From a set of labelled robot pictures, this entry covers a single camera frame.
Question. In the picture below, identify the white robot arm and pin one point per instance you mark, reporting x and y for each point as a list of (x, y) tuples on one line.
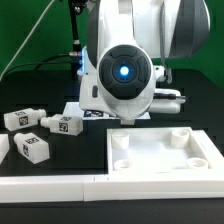
[(124, 37)]

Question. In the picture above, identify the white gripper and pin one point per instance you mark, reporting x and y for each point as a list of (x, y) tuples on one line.
[(167, 101)]

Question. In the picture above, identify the white square table top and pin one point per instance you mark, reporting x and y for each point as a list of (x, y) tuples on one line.
[(146, 153)]

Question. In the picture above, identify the white U-shaped fence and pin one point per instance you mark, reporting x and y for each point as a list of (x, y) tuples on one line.
[(101, 187)]

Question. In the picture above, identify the black camera stand pole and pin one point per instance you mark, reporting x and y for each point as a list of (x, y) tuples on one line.
[(76, 8)]

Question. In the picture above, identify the white marker tag sheet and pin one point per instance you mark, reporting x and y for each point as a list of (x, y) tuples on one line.
[(73, 109)]

